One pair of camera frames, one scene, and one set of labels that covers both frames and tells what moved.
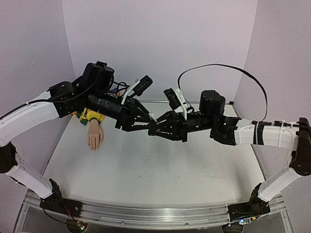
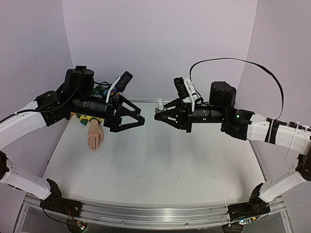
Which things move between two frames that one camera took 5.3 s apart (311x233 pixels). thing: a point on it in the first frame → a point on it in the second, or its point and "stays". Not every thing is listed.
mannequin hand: x=95 y=135 stays
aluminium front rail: x=157 y=215 stays
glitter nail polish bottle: x=156 y=127 → x=158 y=111
